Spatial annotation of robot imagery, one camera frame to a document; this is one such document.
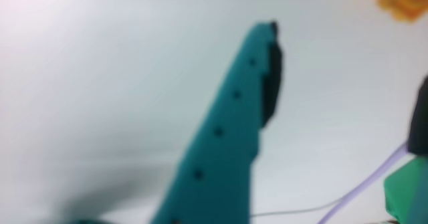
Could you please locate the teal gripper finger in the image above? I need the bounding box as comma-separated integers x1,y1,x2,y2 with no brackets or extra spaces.
148,19,284,224

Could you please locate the yellow cube piece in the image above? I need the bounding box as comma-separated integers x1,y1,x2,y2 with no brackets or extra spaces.
364,0,428,23

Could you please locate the green printed box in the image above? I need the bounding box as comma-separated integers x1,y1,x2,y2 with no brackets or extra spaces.
383,156,428,223

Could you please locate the large black object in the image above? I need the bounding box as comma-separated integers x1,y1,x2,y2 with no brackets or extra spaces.
406,75,428,156

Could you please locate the purple cable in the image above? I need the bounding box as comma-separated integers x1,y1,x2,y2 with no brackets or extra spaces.
316,142,411,224

